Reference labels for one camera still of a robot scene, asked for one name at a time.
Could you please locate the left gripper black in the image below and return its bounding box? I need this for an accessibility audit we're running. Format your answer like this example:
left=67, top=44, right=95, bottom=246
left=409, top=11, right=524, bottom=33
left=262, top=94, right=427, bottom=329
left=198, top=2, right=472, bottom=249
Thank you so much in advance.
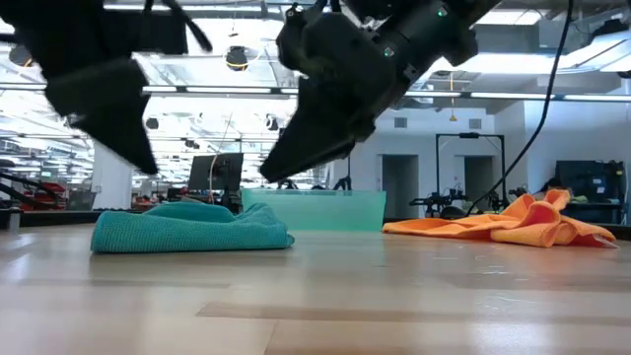
left=0, top=0, right=188, bottom=175

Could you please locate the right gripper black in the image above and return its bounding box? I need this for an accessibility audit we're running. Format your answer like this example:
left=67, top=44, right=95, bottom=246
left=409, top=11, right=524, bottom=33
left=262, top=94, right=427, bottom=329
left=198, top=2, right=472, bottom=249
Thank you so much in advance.
left=259, top=7, right=410, bottom=183

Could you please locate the blue microfiber towel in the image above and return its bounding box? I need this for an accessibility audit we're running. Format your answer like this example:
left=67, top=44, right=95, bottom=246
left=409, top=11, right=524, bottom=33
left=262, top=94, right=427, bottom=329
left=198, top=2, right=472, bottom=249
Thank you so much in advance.
left=90, top=200, right=296, bottom=255

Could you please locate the orange microfiber towel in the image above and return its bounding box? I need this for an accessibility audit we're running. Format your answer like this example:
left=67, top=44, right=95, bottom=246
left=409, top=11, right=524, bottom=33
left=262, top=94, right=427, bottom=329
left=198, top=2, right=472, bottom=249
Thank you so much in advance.
left=382, top=188, right=620, bottom=249

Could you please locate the translucent teal plastic basket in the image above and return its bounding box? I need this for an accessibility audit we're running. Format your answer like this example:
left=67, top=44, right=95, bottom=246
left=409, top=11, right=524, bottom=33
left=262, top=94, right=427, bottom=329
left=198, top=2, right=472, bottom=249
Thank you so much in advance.
left=240, top=188, right=387, bottom=233

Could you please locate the black flat monitor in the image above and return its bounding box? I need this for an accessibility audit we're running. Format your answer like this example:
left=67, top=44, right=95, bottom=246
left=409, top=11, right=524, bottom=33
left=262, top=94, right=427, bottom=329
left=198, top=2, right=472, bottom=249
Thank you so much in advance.
left=186, top=152, right=245, bottom=213

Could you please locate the red workshop equipment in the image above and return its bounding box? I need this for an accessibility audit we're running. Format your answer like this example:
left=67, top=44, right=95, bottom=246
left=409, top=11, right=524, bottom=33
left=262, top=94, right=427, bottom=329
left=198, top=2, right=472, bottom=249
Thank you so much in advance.
left=0, top=170, right=68, bottom=212

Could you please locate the yellow hanging pendant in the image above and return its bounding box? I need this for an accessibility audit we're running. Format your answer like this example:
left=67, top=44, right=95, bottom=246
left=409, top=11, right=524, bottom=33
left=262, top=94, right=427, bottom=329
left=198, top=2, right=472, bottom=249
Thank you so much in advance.
left=447, top=71, right=458, bottom=123

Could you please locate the black rectangular metal gantry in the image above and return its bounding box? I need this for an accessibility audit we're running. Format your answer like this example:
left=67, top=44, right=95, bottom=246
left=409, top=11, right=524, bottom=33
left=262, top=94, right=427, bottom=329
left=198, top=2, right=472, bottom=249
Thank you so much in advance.
left=435, top=131, right=507, bottom=213

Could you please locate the black equipment cabinet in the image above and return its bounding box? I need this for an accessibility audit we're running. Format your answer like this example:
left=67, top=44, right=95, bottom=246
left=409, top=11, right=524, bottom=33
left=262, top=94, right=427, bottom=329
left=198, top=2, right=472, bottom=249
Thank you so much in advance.
left=555, top=160, right=627, bottom=226

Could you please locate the black ceiling-mounted camera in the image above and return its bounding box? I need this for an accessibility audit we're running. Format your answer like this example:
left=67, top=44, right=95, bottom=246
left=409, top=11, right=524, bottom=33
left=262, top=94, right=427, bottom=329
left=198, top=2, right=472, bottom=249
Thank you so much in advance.
left=225, top=44, right=249, bottom=73

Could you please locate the black left wrist camera cable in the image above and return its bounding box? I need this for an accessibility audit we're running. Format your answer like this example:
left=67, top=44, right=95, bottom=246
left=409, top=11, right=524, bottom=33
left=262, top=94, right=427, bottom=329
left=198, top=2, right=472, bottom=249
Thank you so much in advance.
left=162, top=0, right=214, bottom=53

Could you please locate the black aluminium table frame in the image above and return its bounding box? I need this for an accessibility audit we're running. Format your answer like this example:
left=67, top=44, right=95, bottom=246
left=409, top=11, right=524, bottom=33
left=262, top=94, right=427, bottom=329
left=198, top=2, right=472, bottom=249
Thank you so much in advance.
left=0, top=209, right=631, bottom=242

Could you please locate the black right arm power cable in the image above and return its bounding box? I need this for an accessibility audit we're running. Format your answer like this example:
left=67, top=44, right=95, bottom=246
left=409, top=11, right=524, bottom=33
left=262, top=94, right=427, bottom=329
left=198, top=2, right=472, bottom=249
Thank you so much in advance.
left=465, top=0, right=576, bottom=216

